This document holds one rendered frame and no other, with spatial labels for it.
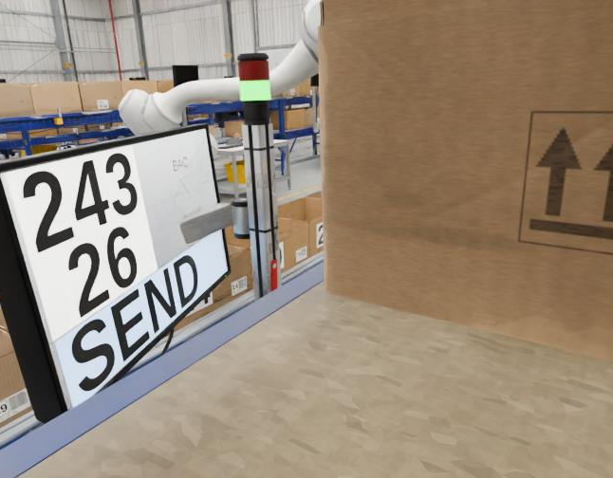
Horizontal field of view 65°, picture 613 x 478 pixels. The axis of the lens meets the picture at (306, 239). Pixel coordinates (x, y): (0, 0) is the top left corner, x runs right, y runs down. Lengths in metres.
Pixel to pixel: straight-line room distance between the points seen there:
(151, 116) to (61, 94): 5.14
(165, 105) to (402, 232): 1.27
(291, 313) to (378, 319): 0.03
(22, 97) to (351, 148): 6.17
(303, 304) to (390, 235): 0.04
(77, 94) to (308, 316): 6.48
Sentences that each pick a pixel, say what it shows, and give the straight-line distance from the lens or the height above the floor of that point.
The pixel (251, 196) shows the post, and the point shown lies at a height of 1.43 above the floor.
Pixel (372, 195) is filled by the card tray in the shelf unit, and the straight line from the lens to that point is 0.16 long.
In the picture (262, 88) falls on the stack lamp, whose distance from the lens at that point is 0.82.
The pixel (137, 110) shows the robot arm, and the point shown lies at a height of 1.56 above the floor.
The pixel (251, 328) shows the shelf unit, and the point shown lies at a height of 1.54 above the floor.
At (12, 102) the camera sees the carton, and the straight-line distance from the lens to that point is 6.25.
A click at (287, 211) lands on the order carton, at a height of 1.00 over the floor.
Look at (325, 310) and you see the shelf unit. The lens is 0.16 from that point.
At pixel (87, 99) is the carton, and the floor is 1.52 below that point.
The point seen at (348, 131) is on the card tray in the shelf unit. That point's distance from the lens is 0.16.
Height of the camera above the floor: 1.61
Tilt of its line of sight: 18 degrees down
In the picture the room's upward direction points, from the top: 2 degrees counter-clockwise
